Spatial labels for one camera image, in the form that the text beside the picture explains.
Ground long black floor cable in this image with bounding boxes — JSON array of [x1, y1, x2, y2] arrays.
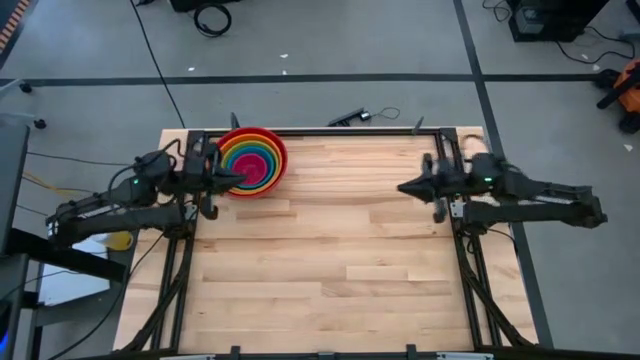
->
[[129, 0, 186, 129]]

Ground lime green bowl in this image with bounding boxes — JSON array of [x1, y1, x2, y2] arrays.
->
[[223, 141, 277, 190]]

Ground orange bowl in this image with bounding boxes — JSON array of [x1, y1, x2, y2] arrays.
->
[[218, 131, 285, 196]]

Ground small black equipment box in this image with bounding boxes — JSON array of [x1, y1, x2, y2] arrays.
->
[[168, 0, 242, 14]]

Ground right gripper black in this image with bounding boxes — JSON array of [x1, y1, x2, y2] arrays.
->
[[397, 152, 470, 225]]

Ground orange and black machine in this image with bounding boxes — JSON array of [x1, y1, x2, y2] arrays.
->
[[595, 56, 640, 135]]

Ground black cable bundle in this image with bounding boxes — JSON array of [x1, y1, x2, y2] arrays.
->
[[553, 25, 637, 66]]

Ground black mat with orange stripes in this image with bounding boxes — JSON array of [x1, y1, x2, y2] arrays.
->
[[0, 0, 40, 67]]

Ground nested rainbow coloured bowls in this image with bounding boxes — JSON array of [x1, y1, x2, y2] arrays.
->
[[215, 126, 289, 200]]

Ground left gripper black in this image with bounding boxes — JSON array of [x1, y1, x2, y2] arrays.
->
[[182, 140, 249, 221]]

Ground coiled black cable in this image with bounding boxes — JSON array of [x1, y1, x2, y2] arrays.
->
[[193, 3, 233, 39]]

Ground white board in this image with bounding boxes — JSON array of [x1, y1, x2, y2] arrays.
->
[[37, 237, 112, 307]]

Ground large black equipment box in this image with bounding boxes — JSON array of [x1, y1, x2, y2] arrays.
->
[[506, 0, 612, 44]]

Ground black aluminium table frame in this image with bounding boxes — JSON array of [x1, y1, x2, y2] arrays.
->
[[117, 113, 544, 360]]

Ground yellow object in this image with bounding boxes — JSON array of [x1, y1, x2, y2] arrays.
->
[[102, 230, 135, 252]]

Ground teal bowl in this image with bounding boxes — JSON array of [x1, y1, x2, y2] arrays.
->
[[226, 145, 273, 187]]

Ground black power adapter with cable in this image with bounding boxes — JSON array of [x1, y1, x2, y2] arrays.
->
[[359, 106, 402, 122]]

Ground black power strip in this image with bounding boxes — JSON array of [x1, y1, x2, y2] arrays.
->
[[327, 106, 366, 128]]

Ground yellow cable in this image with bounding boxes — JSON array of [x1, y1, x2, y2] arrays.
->
[[21, 171, 97, 200]]

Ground small pink bowl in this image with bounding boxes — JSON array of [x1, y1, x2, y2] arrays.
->
[[231, 150, 270, 185]]

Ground yellow bowl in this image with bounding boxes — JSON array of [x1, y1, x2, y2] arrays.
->
[[221, 137, 280, 192]]

